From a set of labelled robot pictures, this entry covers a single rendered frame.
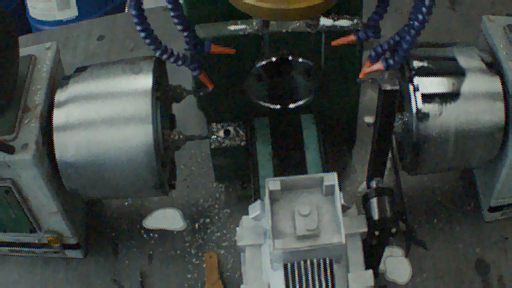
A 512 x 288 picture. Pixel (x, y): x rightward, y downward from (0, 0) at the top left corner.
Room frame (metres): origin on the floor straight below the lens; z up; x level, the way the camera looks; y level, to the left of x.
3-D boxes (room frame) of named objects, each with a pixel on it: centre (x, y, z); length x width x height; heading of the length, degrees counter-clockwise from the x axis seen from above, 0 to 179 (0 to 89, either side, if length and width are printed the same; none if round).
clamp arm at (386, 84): (0.60, -0.19, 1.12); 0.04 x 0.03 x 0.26; 0
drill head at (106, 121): (0.73, 0.30, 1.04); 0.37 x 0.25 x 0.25; 90
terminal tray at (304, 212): (0.47, -0.06, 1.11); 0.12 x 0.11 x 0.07; 1
